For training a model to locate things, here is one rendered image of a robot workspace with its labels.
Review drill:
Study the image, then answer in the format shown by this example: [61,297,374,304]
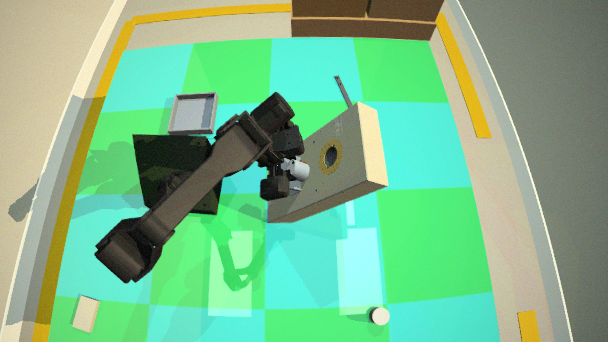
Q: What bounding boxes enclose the grey flat bar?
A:
[334,75,353,107]

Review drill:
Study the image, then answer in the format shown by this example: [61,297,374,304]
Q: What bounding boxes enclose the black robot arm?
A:
[94,92,305,284]

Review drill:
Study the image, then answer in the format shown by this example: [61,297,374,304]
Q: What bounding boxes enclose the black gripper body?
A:
[256,148,290,201]

